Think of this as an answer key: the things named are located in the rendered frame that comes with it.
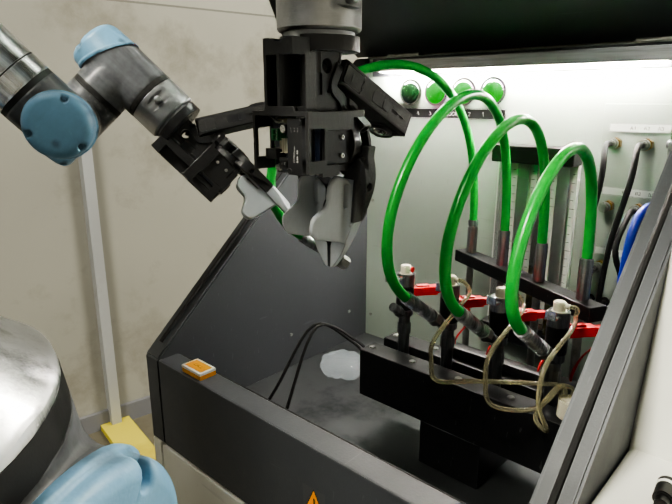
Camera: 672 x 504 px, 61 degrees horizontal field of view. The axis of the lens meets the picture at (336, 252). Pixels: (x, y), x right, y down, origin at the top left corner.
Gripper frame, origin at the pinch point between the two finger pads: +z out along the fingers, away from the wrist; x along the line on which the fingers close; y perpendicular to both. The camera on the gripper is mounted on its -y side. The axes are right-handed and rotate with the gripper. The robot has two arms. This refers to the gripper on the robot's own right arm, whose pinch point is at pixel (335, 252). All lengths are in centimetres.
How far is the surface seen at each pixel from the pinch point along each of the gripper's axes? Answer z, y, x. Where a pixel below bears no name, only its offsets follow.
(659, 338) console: 11.3, -28.0, 23.8
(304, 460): 29.4, -3.0, -8.2
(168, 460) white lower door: 46, -3, -42
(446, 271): 4.2, -13.6, 4.6
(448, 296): 7.4, -14.4, 4.5
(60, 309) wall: 65, -41, -185
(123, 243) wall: 43, -67, -181
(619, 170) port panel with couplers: -4, -57, 9
